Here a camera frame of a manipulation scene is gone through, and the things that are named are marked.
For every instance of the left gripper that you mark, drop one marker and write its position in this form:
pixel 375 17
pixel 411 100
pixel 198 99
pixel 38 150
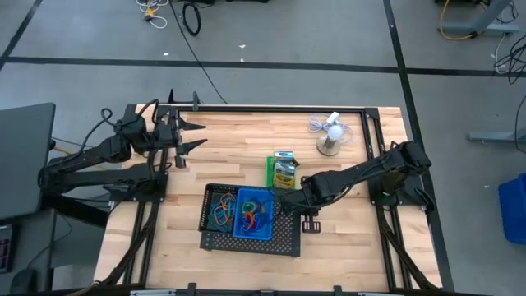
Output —
pixel 168 135

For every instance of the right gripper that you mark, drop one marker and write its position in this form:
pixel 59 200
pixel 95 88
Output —
pixel 302 201

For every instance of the large yellow crayon box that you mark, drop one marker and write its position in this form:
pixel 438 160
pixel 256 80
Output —
pixel 283 178

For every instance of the blue plastic basket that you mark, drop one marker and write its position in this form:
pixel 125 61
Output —
pixel 255 235

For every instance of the black perforated metal riser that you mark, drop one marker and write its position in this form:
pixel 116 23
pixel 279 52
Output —
pixel 255 246

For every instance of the green plastic basket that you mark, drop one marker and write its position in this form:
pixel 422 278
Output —
pixel 269 172

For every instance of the black mesh basket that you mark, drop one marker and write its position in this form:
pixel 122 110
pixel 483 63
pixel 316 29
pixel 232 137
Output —
pixel 218 187

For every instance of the long blue rubber band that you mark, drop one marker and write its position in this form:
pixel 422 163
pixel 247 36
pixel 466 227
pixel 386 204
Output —
pixel 211 218

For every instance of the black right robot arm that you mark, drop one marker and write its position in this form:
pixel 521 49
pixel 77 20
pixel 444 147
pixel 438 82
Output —
pixel 370 168

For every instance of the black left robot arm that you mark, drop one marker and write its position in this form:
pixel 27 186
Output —
pixel 82 158

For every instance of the dark grey desk top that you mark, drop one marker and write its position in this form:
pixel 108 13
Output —
pixel 24 156

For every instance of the grey desk foot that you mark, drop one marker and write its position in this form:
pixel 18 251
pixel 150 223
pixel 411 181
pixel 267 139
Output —
pixel 493 135

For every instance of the grey desk base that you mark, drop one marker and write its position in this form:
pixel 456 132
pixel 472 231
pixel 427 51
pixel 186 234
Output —
pixel 481 28

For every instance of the black clamp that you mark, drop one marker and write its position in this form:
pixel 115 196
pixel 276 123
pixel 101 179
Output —
pixel 171 98
pixel 338 291
pixel 191 288
pixel 196 100

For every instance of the black power box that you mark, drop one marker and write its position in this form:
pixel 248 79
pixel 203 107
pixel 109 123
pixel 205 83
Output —
pixel 130 109

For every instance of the computer keyboard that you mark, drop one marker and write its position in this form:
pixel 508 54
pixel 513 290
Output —
pixel 5 251

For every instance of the black computer mouse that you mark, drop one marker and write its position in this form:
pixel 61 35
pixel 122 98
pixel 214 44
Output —
pixel 22 281

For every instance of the blue storage bin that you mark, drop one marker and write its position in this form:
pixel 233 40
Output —
pixel 513 209

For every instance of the black aluminium table frame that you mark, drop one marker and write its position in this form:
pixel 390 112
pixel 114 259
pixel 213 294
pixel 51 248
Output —
pixel 353 109

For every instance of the silver metal rail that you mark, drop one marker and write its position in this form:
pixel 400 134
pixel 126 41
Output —
pixel 152 293

